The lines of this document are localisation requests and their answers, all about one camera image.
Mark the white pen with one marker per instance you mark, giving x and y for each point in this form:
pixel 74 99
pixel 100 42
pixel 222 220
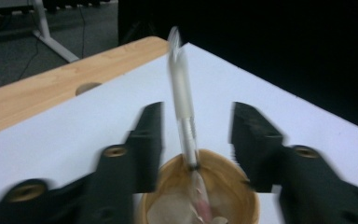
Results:
pixel 181 93

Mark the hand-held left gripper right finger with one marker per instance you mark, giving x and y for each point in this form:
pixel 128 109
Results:
pixel 258 149

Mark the wooden table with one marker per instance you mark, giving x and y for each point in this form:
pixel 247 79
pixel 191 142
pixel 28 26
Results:
pixel 43 90

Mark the white table mat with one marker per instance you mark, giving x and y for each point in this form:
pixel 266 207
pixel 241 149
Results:
pixel 230 81

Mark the brown pen holder cup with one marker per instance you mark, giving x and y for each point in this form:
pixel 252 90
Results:
pixel 223 183

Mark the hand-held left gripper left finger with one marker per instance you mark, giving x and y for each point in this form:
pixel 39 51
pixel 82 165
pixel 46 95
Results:
pixel 146 149

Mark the white metal stand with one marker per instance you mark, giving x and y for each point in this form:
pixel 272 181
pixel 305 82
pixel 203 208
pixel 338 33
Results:
pixel 45 28

